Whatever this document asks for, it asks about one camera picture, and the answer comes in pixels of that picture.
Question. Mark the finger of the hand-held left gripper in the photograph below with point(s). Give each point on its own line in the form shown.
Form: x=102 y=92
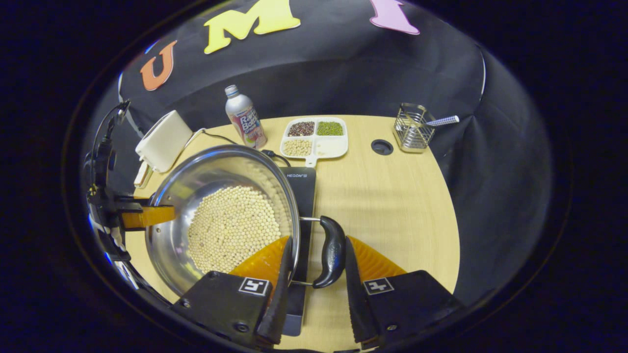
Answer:
x=128 y=202
x=149 y=216

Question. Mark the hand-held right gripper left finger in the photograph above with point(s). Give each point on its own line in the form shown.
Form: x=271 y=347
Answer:
x=283 y=304

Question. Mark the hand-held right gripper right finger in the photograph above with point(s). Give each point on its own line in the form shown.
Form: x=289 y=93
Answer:
x=354 y=304

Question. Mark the stainless steel pot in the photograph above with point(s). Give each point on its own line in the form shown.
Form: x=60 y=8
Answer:
x=196 y=176

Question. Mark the large heap of soybeans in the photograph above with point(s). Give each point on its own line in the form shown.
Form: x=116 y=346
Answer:
x=230 y=230

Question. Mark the black induction cooktop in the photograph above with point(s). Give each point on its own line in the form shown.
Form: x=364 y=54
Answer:
x=304 y=196

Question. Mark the sandwich with lettuce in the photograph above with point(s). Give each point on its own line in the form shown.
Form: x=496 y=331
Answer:
x=141 y=174

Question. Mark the white toaster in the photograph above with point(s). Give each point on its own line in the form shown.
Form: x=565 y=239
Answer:
x=164 y=142

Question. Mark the silver drink bottle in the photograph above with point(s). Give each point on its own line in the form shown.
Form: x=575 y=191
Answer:
x=245 y=122

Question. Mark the small pile of soybeans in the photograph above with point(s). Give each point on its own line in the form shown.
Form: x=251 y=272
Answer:
x=298 y=147

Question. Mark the white divided tray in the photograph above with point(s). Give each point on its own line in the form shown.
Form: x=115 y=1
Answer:
x=333 y=147

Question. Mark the black table grommet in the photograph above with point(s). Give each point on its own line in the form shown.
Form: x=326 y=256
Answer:
x=381 y=147

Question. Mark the pile of red beans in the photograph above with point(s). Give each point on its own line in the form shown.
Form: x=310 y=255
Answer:
x=301 y=129

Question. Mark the pile of green mung beans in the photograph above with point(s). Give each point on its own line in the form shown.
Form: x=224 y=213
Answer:
x=329 y=128

